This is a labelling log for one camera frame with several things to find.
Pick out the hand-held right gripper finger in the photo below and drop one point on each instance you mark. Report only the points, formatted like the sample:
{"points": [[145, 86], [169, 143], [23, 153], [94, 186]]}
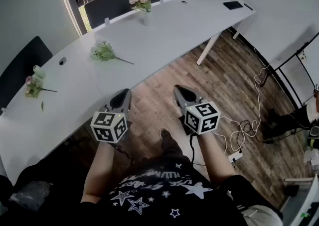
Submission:
{"points": [[193, 94], [179, 99]]}

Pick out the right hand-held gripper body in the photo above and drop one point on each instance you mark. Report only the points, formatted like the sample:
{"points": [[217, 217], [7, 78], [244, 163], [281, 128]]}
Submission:
{"points": [[202, 118]]}

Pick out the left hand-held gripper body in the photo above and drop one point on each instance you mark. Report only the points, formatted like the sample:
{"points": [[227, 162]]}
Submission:
{"points": [[109, 126]]}

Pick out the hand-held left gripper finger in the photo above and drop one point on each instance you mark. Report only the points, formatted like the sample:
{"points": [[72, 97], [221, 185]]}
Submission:
{"points": [[127, 104], [115, 99]]}

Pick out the white-green flower bouquet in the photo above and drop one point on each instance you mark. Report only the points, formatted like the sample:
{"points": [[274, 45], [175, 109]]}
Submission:
{"points": [[103, 52]]}

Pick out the white vase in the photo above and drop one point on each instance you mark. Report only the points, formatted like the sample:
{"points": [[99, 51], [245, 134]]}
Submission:
{"points": [[146, 19]]}

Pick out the person's right forearm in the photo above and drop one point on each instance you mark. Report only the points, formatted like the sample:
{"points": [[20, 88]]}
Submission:
{"points": [[214, 160]]}

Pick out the person's left forearm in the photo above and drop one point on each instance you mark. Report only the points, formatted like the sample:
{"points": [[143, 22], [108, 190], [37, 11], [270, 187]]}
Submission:
{"points": [[99, 170]]}

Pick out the pale green vase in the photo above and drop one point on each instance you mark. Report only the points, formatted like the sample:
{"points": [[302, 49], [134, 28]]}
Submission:
{"points": [[39, 72]]}

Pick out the small purple flower bunch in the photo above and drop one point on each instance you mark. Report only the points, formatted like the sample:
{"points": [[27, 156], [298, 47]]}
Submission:
{"points": [[32, 88]]}

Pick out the person's leg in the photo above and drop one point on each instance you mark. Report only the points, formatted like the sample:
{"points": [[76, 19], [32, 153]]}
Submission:
{"points": [[172, 145]]}

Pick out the white table leg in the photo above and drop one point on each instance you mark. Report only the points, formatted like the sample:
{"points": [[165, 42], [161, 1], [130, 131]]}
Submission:
{"points": [[236, 33], [208, 48]]}

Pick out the white power strip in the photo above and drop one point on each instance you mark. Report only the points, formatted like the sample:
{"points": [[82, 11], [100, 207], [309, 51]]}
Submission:
{"points": [[235, 157]]}

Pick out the black office chair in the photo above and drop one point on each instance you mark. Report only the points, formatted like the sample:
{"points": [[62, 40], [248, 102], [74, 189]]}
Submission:
{"points": [[57, 170]]}

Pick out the loose green leaf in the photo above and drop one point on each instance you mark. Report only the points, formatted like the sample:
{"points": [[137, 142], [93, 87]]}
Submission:
{"points": [[42, 106]]}

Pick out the black metal rack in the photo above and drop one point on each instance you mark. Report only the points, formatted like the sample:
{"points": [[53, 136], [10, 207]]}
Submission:
{"points": [[266, 77]]}

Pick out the person's black star t-shirt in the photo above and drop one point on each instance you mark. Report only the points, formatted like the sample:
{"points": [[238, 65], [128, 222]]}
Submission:
{"points": [[154, 195]]}

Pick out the dark desk divider panel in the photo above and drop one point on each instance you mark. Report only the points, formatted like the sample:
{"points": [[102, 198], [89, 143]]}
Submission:
{"points": [[112, 6], [20, 65]]}

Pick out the black phone on table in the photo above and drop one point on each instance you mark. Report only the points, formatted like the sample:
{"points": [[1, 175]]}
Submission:
{"points": [[233, 5]]}

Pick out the black remote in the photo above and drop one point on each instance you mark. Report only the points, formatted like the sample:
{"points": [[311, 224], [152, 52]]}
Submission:
{"points": [[248, 6]]}

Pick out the clear plastic bag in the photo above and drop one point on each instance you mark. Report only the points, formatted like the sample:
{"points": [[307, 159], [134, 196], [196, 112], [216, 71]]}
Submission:
{"points": [[30, 195]]}

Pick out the person's beige trousers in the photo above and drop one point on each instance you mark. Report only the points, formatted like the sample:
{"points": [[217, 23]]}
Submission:
{"points": [[261, 216]]}

